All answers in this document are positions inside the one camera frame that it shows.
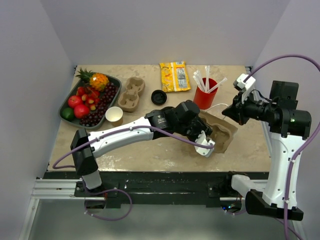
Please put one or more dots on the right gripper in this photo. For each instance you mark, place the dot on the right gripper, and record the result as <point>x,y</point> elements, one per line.
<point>237,110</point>

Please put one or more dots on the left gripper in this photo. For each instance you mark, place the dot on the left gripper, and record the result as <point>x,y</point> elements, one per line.
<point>202,126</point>

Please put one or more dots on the cardboard cup carrier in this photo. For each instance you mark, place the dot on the cardboard cup carrier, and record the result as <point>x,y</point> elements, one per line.
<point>129,100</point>
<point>223,132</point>

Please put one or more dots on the brown paper bag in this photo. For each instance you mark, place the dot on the brown paper bag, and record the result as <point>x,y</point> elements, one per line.
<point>216,105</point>

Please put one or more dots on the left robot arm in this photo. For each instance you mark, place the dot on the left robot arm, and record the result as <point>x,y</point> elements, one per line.
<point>181,122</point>

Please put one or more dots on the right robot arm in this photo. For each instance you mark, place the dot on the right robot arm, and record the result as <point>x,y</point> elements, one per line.
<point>289,129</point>

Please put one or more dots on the red plastic cup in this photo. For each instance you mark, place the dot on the red plastic cup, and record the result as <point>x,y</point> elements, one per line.
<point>203,99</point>

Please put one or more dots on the yellow snack bag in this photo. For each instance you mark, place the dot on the yellow snack bag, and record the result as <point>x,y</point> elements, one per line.
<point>174,77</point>

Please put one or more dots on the dark purple grape bunch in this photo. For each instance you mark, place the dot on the dark purple grape bunch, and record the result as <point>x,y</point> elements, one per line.
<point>106,97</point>

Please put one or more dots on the toy pineapple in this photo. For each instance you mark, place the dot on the toy pineapple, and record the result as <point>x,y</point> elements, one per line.
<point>98,81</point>

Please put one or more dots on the red toy strawberries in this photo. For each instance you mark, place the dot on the red toy strawberries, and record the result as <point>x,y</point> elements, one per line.
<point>89,96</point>

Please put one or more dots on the red toy apple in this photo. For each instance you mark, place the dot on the red toy apple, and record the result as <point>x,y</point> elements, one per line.
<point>80,111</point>
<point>74,101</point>

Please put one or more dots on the green toy lime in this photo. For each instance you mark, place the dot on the green toy lime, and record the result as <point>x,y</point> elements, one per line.
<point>68,114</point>

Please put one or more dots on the dark green fruit tray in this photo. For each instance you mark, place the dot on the dark green fruit tray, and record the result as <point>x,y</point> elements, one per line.
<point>76,121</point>

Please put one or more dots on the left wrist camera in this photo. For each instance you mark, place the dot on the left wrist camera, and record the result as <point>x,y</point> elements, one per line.
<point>204,145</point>

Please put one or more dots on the black mounting base plate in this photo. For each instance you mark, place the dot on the black mounting base plate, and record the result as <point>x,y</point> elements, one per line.
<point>153,188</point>

